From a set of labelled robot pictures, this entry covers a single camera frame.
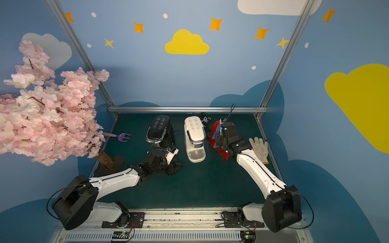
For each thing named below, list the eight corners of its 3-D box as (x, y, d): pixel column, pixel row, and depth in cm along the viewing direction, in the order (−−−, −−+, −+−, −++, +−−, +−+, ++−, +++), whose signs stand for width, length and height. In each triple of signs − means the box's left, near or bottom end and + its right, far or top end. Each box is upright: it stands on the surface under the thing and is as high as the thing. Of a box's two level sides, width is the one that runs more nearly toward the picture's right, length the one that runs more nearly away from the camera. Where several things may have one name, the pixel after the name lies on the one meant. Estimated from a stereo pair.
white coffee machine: (184, 162, 98) (182, 141, 79) (186, 138, 110) (184, 115, 91) (203, 162, 98) (206, 142, 79) (203, 138, 110) (205, 115, 91)
